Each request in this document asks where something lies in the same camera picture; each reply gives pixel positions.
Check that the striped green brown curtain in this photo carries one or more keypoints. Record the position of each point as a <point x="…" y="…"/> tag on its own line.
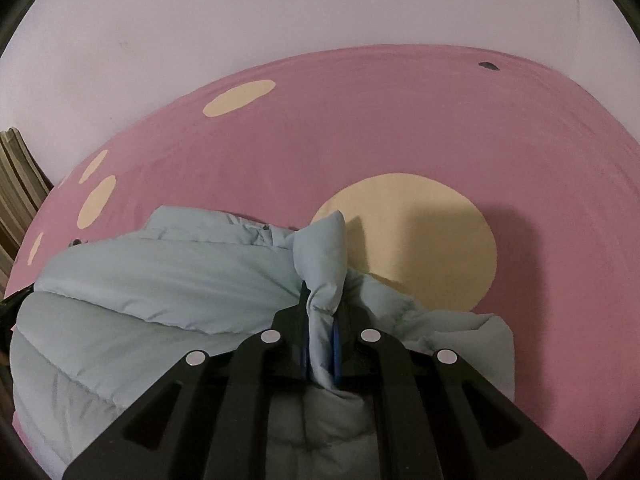
<point x="24" y="187"/>

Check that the pink dotted bed sheet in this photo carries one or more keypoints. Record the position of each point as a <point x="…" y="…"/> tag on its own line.
<point x="472" y="179"/>

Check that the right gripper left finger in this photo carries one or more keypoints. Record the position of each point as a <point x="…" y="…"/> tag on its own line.
<point x="207" y="416"/>

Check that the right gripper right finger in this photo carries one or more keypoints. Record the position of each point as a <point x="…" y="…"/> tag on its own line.
<point x="436" y="416"/>

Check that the light blue puffer jacket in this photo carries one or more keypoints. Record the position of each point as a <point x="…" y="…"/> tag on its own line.
<point x="106" y="319"/>

